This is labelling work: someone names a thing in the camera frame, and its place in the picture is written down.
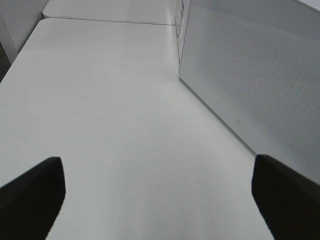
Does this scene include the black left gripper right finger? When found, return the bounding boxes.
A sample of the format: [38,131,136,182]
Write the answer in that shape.
[251,154,320,240]

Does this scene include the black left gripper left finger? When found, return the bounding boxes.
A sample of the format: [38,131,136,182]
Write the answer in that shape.
[0,157,66,240]

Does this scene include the white microwave oven body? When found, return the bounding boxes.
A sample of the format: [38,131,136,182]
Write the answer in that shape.
[174,0,192,76]

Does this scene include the white microwave door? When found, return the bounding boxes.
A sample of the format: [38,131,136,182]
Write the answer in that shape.
[179,0,320,183]

